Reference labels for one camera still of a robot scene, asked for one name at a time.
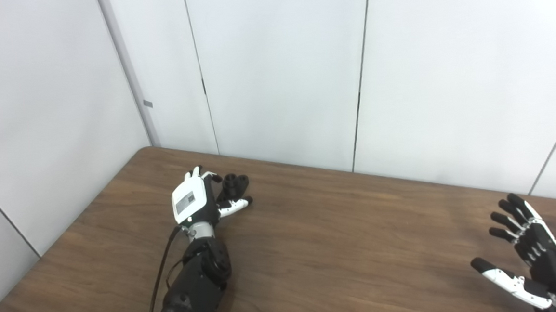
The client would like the black plastic holder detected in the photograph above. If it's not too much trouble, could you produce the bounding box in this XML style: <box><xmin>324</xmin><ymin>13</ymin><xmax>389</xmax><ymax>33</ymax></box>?
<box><xmin>215</xmin><ymin>173</ymin><xmax>251</xmax><ymax>204</ymax></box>

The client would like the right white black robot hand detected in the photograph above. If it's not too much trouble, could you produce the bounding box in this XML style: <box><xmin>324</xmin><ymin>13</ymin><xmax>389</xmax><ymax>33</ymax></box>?
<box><xmin>466</xmin><ymin>190</ymin><xmax>556</xmax><ymax>312</ymax></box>

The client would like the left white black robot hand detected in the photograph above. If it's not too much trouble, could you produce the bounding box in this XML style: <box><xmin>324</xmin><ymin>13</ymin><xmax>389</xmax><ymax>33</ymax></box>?
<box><xmin>169</xmin><ymin>163</ymin><xmax>256</xmax><ymax>242</ymax></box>

